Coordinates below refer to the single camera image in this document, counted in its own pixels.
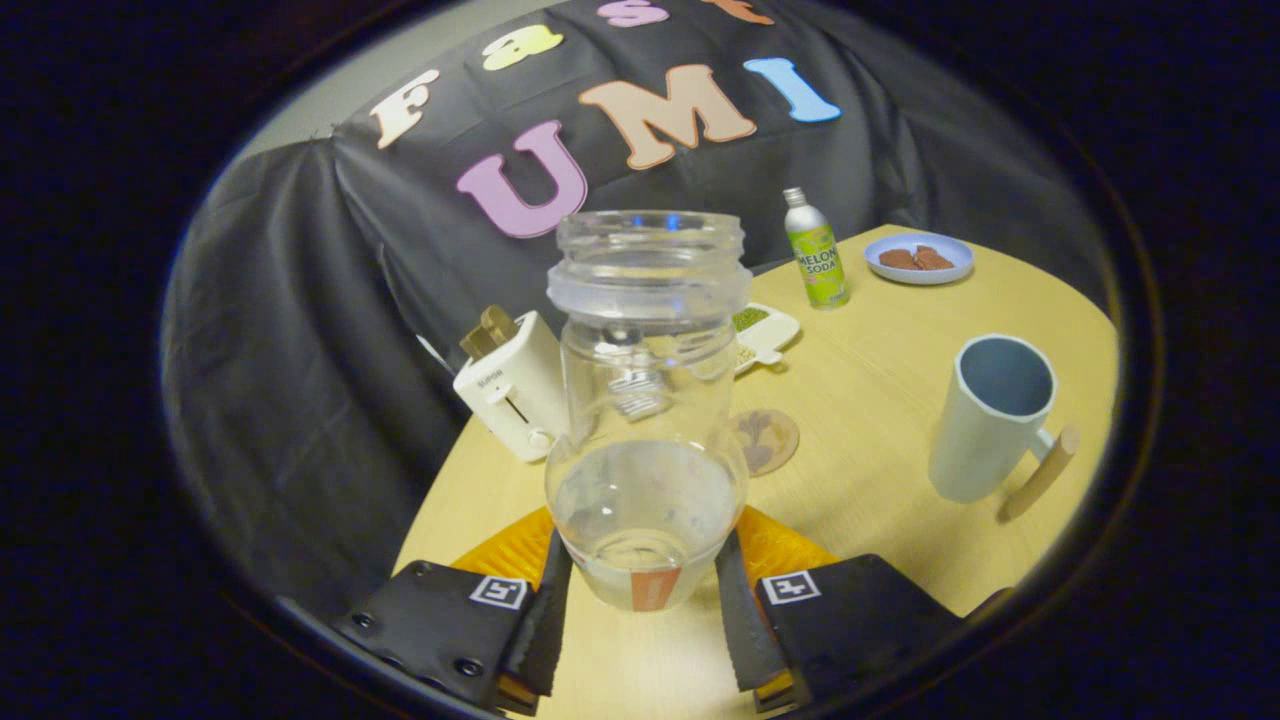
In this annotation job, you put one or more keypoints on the black backdrop cloth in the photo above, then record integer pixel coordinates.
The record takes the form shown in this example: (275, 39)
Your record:
(300, 350)

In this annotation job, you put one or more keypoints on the blue plate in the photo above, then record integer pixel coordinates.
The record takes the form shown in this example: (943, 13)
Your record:
(950, 258)

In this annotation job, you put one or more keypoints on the brown toast slice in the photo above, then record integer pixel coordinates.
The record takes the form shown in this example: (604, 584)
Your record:
(478, 343)
(500, 322)

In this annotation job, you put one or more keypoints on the clear plastic juice bottle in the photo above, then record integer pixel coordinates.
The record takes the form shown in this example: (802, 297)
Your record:
(648, 480)

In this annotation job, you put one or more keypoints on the round patterned coaster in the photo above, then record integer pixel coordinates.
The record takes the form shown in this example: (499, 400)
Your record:
(775, 440)

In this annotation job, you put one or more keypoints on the brown meat slice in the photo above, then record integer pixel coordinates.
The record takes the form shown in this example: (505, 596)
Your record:
(935, 260)
(897, 259)

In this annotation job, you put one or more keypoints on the cream toaster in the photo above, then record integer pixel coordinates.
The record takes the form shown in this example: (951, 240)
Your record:
(510, 400)

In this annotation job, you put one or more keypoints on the green soda bottle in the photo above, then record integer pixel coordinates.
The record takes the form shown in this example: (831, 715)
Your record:
(818, 260)

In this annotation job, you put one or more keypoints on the white divided grain dish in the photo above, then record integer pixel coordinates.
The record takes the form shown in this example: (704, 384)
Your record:
(772, 330)

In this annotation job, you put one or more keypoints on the wooden table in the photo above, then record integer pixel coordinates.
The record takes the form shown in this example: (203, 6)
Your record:
(870, 400)

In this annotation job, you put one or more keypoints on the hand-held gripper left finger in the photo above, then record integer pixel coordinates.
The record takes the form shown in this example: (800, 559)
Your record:
(440, 625)

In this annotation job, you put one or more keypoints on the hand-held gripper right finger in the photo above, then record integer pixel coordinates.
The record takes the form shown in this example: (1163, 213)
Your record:
(860, 620)

